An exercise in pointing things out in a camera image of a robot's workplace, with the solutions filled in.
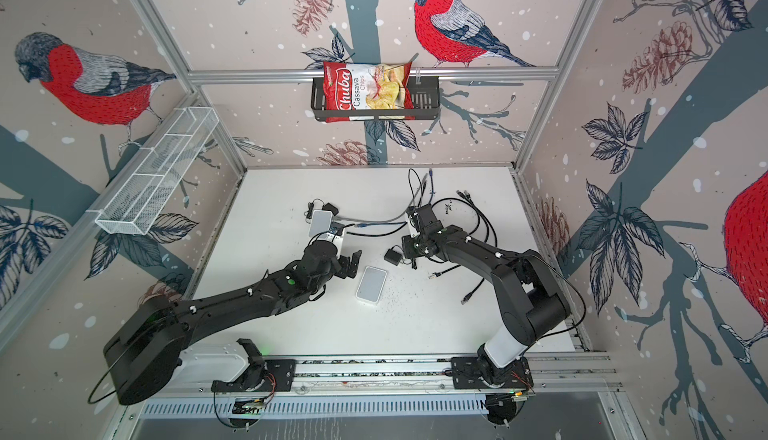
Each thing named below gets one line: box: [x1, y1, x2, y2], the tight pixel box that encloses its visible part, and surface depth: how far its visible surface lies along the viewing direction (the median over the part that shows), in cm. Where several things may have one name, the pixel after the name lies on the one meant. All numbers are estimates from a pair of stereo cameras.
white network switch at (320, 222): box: [308, 210, 333, 237], surface depth 103 cm
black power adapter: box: [384, 248, 402, 266], surface depth 96 cm
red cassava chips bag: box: [323, 61, 416, 123], surface depth 90 cm
